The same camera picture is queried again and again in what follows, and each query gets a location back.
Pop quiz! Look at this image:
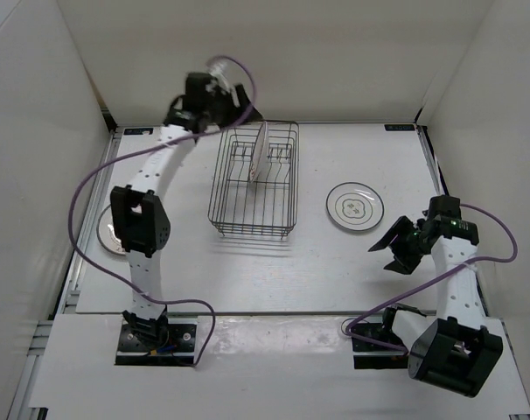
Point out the green rimmed white plate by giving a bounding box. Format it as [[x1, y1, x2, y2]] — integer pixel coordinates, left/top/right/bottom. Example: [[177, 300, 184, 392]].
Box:
[[325, 182, 385, 233]]

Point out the left blue table label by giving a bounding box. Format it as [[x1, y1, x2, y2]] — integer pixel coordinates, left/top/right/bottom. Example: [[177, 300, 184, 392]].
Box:
[[123, 128, 154, 136]]

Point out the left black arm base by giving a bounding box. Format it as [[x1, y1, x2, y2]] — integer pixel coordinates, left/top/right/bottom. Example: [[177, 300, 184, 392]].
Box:
[[115, 318, 198, 368]]

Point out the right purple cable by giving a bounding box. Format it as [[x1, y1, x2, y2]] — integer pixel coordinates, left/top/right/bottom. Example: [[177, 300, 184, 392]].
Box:
[[345, 203, 520, 351]]

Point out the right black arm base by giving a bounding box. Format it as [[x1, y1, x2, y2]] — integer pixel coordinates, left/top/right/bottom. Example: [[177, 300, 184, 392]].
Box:
[[340, 318, 408, 370]]

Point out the red patterned plate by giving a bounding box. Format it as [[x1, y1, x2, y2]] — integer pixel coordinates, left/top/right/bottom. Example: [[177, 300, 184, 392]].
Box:
[[96, 205, 125, 257], [248, 122, 268, 183]]

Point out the right blue table label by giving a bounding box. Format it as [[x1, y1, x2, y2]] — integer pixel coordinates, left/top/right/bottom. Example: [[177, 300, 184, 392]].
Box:
[[384, 123, 415, 131]]

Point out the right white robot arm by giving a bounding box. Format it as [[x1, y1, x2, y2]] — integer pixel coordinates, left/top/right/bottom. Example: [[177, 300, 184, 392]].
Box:
[[370, 215, 503, 397]]

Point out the purple cable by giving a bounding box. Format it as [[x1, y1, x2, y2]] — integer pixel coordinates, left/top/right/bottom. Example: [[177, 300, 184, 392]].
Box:
[[345, 203, 520, 351], [67, 54, 260, 368]]

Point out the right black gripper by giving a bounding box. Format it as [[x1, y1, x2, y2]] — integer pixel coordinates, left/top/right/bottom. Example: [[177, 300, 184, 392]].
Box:
[[368, 215, 430, 276]]

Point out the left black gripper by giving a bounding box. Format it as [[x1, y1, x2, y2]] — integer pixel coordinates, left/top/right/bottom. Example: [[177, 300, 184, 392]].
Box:
[[200, 83, 261, 130]]

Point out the wire dish rack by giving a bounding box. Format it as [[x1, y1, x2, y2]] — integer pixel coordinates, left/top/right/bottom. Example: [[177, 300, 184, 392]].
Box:
[[207, 120, 299, 239]]

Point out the blue table label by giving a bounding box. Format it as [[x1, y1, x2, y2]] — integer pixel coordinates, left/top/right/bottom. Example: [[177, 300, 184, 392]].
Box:
[[123, 128, 154, 136], [384, 123, 415, 131]]

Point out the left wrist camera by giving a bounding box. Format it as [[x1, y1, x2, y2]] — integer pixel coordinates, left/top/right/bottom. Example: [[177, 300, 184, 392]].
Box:
[[182, 72, 219, 112]]

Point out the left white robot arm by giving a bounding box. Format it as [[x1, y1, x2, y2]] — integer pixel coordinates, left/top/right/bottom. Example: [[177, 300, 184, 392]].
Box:
[[110, 83, 250, 350]]

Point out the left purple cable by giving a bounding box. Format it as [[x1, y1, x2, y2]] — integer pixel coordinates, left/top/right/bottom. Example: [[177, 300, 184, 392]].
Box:
[[67, 54, 260, 368]]

